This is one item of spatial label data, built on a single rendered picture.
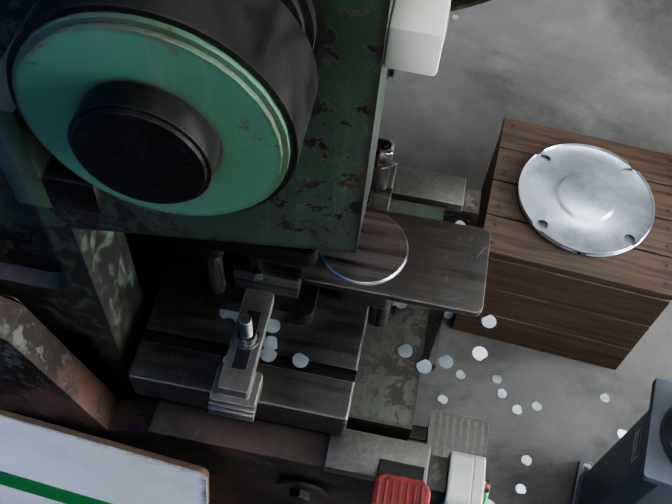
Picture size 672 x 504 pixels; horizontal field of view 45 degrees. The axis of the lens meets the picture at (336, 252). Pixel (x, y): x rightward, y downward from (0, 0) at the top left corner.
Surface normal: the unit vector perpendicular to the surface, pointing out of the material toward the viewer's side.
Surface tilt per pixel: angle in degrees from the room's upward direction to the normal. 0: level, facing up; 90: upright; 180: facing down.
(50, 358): 74
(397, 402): 0
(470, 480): 0
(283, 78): 56
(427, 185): 0
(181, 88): 90
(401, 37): 90
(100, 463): 78
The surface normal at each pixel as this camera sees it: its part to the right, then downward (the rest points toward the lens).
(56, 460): -0.24, 0.67
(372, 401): 0.05, -0.55
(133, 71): -0.19, 0.82
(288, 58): 0.84, -0.15
